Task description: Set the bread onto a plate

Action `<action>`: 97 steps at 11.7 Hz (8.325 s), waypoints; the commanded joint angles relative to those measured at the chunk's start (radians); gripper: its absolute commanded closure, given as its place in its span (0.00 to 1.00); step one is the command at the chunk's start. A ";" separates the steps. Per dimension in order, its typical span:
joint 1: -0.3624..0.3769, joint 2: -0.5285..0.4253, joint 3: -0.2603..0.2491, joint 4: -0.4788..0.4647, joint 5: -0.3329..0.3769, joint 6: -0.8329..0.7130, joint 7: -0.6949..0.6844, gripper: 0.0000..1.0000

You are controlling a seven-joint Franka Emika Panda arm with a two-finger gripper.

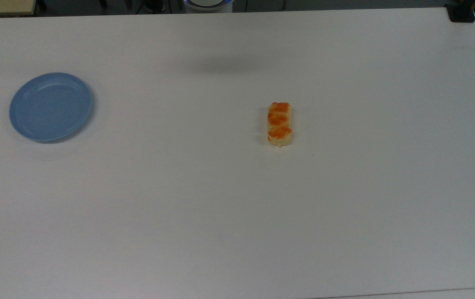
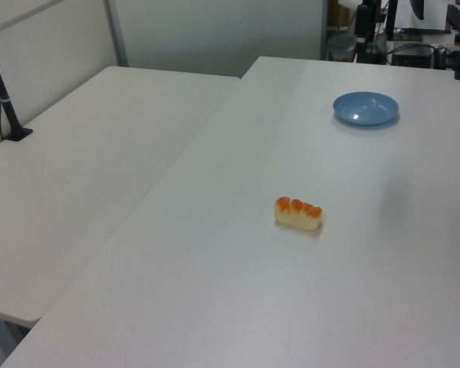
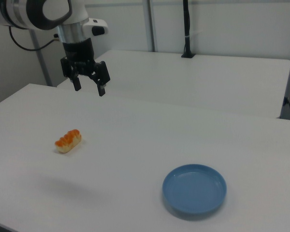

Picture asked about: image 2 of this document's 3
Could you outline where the black camera stand pole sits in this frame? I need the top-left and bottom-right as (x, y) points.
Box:
(0, 29), (35, 143)

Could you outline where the orange-topped bread loaf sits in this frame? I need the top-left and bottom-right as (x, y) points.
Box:
(274, 195), (324, 232)

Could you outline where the black electronics box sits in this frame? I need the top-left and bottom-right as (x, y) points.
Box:
(389, 43), (436, 69)

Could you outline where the translucent plastic bin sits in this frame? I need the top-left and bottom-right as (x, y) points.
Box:
(327, 34), (357, 63)

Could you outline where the grey partition frame post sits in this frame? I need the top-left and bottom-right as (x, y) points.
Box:
(103, 0), (130, 67)

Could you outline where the black cable bundle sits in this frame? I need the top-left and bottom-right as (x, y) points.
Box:
(432, 44), (460, 71)

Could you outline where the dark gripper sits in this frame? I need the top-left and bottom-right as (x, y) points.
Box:
(355, 0), (386, 64)

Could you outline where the blue round plate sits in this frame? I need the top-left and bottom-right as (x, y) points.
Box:
(332, 91), (401, 127)

